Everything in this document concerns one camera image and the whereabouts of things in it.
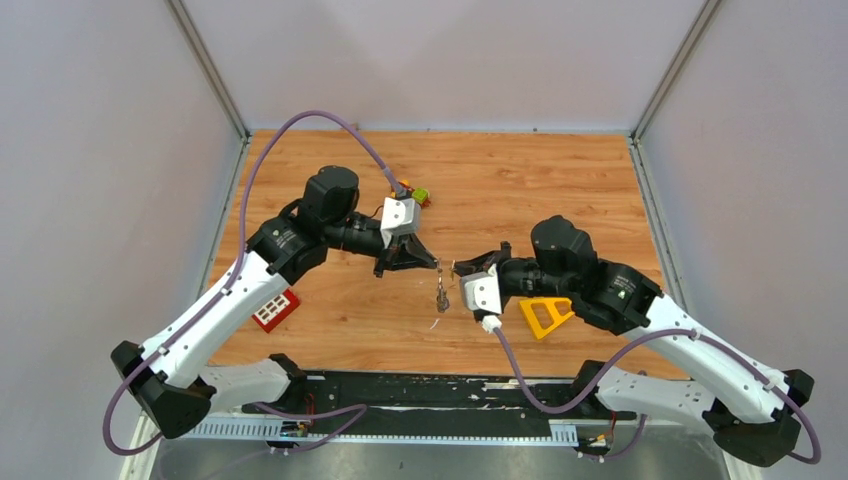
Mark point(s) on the red lego brick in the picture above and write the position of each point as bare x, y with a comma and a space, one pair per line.
275, 311

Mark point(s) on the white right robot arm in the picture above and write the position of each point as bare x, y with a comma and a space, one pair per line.
751, 411

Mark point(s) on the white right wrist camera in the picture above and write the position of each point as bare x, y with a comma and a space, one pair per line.
480, 294

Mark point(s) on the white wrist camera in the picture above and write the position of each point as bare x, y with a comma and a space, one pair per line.
480, 294
399, 217

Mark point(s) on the white slotted cable duct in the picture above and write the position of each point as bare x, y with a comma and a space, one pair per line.
277, 430

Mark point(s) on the red lego toy car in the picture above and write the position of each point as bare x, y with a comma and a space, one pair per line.
420, 195

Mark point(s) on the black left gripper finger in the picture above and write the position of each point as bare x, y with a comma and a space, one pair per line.
415, 247
405, 262

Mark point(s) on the large keyring with keys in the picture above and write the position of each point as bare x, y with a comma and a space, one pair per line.
441, 300

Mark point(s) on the yellow triangle block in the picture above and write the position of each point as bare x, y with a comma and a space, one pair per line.
543, 315

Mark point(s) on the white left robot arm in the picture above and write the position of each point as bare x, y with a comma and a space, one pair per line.
169, 374

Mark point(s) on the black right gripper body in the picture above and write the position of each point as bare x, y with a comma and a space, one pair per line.
504, 252

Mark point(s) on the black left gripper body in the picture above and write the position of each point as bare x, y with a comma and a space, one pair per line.
392, 247

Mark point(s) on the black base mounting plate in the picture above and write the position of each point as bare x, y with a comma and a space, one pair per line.
314, 391

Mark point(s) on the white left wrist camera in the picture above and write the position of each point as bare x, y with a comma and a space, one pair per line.
399, 217

